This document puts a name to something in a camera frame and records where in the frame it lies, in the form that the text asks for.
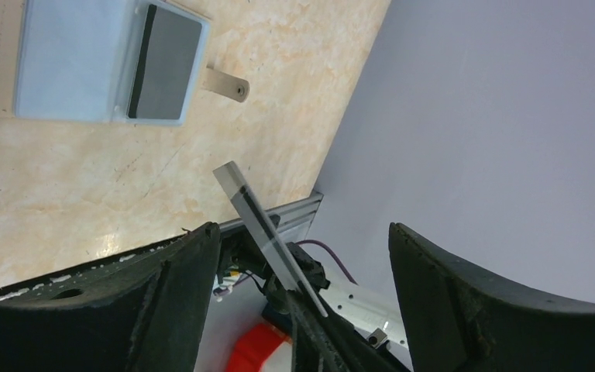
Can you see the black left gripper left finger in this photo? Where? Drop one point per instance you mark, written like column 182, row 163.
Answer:
column 141, row 310

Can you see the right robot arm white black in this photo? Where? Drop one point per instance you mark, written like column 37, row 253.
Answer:
column 359, row 327

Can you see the white VIP card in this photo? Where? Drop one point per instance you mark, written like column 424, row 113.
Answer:
column 264, row 233

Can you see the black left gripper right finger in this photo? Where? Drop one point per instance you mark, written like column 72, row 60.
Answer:
column 459, row 316

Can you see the aluminium frame rail front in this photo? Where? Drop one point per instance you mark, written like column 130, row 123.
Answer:
column 295, row 218

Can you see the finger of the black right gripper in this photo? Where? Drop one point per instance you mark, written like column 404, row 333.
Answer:
column 331, row 343

